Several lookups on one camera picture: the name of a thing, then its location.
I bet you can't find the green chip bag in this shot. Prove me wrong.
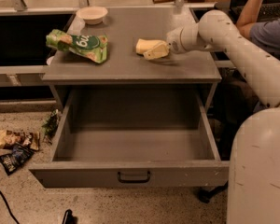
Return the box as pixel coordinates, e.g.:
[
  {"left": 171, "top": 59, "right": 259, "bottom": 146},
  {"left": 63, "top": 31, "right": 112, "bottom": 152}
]
[{"left": 46, "top": 29, "right": 108, "bottom": 63}]

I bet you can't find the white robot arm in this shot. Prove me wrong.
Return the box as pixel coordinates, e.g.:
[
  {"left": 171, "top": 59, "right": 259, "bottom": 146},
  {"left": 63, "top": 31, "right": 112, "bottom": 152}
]
[{"left": 144, "top": 10, "right": 280, "bottom": 224}]

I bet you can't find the green snack bag on floor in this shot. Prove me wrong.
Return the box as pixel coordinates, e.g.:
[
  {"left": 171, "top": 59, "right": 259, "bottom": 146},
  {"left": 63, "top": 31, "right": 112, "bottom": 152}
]
[{"left": 42, "top": 109, "right": 62, "bottom": 144}]

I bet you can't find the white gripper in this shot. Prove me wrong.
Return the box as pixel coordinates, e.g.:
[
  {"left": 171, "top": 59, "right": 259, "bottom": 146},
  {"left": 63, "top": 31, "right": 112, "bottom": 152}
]
[{"left": 144, "top": 27, "right": 187, "bottom": 60}]

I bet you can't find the black office chair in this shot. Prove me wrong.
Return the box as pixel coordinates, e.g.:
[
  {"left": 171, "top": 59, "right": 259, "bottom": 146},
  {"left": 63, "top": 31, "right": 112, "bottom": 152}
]
[{"left": 198, "top": 183, "right": 228, "bottom": 203}]

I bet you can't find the black object at bottom edge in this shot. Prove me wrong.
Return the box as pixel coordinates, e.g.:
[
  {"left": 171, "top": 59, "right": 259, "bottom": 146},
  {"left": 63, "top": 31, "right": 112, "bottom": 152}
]
[{"left": 62, "top": 209, "right": 76, "bottom": 224}]

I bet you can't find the person's forearm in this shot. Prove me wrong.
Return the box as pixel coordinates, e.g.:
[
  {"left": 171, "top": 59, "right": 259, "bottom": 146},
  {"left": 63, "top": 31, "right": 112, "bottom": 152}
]
[{"left": 236, "top": 0, "right": 263, "bottom": 39}]

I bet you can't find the dark blue snack bag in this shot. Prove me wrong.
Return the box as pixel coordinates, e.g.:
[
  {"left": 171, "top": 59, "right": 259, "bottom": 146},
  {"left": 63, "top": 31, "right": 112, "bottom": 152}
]
[{"left": 0, "top": 144, "right": 34, "bottom": 175}]

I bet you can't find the white bowl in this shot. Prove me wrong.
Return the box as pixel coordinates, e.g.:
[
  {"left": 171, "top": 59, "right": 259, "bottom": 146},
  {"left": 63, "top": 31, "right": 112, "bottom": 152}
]
[{"left": 77, "top": 7, "right": 108, "bottom": 25}]

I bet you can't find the black cable on floor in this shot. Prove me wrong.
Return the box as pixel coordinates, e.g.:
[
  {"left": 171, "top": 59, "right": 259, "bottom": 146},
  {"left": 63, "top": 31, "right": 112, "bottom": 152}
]
[{"left": 0, "top": 184, "right": 21, "bottom": 224}]

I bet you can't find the grey cabinet with top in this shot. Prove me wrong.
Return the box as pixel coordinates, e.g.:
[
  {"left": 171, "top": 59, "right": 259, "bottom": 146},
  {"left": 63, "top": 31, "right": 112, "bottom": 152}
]
[{"left": 41, "top": 5, "right": 223, "bottom": 112}]

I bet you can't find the yellow sponge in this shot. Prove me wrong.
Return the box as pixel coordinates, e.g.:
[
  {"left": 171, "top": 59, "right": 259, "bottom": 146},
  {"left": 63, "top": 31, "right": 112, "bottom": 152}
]
[{"left": 135, "top": 39, "right": 164, "bottom": 54}]

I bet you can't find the black drawer handle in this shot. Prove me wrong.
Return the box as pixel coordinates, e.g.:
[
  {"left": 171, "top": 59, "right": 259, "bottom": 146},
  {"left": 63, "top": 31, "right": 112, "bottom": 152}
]
[{"left": 117, "top": 171, "right": 151, "bottom": 184}]

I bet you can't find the brown snack bag on floor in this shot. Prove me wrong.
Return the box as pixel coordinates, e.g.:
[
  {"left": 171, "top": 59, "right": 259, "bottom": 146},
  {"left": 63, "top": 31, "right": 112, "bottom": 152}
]
[{"left": 0, "top": 130, "right": 40, "bottom": 151}]

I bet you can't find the grey open top drawer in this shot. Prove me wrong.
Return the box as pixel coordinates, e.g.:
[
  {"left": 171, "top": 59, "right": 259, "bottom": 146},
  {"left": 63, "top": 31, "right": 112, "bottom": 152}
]
[{"left": 30, "top": 88, "right": 229, "bottom": 188}]

